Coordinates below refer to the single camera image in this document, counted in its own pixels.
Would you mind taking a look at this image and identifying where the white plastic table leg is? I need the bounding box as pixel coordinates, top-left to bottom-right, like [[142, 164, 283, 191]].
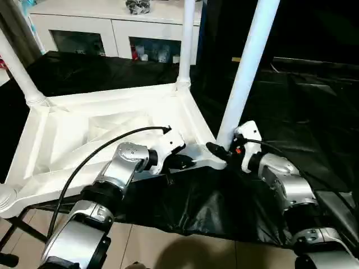
[[0, 27, 48, 106], [176, 0, 196, 89], [0, 183, 17, 218], [216, 0, 281, 152]]

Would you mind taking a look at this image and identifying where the white plastic table top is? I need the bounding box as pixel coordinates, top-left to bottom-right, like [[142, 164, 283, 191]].
[[0, 80, 227, 219]]

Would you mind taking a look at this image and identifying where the blue vertical panel edge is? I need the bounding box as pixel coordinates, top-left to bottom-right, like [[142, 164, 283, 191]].
[[196, 0, 210, 66]]

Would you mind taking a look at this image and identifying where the black horizontal bar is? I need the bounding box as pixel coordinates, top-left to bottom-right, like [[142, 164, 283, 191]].
[[272, 55, 359, 69]]

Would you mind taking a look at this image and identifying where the black plastic mat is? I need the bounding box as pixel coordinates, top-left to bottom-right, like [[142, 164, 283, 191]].
[[0, 50, 359, 249]]

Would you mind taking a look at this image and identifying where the white glass-door cabinet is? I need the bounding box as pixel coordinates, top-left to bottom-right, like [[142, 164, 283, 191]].
[[29, 0, 202, 65]]

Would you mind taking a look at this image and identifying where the dark furniture with brass label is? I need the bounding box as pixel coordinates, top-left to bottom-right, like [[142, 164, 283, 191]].
[[200, 0, 359, 67]]

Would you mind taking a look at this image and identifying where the dark patterned bundle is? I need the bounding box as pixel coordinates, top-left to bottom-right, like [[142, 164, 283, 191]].
[[125, 0, 152, 15]]

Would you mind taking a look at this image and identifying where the grey curtain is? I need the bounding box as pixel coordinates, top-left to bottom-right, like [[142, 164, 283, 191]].
[[0, 0, 43, 68]]

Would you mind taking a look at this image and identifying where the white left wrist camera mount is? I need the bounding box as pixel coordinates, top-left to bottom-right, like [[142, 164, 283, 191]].
[[151, 130, 186, 175]]

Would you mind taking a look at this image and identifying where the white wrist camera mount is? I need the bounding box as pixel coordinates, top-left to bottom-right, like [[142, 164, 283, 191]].
[[233, 120, 264, 174], [151, 130, 186, 175]]

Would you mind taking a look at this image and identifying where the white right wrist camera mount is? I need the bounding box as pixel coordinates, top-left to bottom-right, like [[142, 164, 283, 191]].
[[233, 120, 264, 174]]

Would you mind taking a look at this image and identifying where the black folding table frame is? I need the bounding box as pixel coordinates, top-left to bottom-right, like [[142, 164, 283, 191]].
[[0, 200, 82, 267]]

